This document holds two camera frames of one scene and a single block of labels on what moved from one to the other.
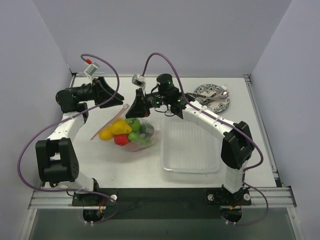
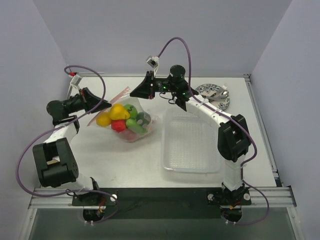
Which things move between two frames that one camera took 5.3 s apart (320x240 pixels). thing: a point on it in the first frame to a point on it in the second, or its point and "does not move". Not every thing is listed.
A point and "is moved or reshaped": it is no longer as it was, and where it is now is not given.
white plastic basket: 186,148 does not move
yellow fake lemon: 106,135 to 103,119
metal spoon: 224,94 does not move
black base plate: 163,203 does not move
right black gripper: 144,103 to 152,85
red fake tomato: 121,139 to 118,125
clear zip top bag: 134,134 is moved or reshaped
